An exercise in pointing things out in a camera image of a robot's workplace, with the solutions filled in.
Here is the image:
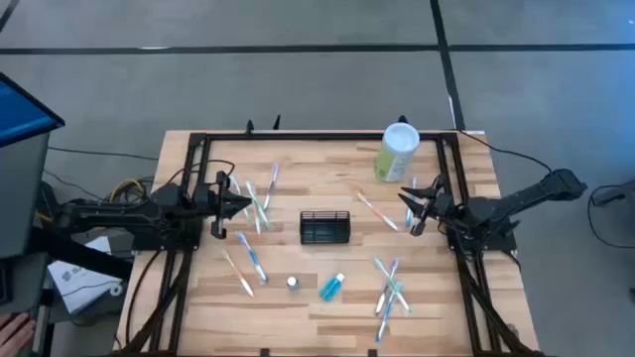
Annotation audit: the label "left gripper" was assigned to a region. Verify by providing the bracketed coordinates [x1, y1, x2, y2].
[195, 183, 253, 240]

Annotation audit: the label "purple toothbrush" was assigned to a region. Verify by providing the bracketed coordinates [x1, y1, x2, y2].
[375, 257, 400, 316]

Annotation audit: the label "yellow cable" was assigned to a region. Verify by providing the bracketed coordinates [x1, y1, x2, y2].
[109, 178, 146, 202]

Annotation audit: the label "blue screen monitor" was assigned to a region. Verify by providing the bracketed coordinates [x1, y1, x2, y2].
[0, 72, 66, 259]

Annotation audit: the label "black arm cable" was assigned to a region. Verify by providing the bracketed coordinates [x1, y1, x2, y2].
[458, 128, 553, 174]

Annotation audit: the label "black aluminium table frame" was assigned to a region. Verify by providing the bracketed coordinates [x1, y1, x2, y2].
[113, 114, 542, 357]

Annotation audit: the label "toothbrushes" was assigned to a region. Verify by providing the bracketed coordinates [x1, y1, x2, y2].
[262, 163, 280, 212]

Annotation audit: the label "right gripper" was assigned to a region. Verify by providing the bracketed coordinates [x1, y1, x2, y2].
[397, 186, 455, 237]

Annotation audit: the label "white paper booklet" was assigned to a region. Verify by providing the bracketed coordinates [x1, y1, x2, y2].
[47, 236, 124, 315]

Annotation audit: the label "wipes canister green label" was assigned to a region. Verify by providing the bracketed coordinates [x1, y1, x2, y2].
[373, 122, 422, 183]

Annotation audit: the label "green toothbrush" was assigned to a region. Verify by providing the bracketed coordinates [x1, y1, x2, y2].
[373, 257, 413, 313]
[230, 174, 252, 222]
[246, 180, 272, 231]

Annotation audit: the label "black wire caddy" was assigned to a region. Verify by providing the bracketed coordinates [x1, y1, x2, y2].
[299, 210, 352, 245]

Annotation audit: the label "black floor cable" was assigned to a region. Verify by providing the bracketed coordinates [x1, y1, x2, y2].
[47, 146, 160, 161]
[587, 183, 635, 249]

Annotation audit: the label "black desk beam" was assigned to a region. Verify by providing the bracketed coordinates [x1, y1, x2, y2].
[29, 227, 134, 280]

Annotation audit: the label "black camera cable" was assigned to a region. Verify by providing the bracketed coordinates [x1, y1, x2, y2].
[166, 158, 237, 192]

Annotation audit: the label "person's hand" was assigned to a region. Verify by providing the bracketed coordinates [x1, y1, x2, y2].
[0, 311, 37, 357]

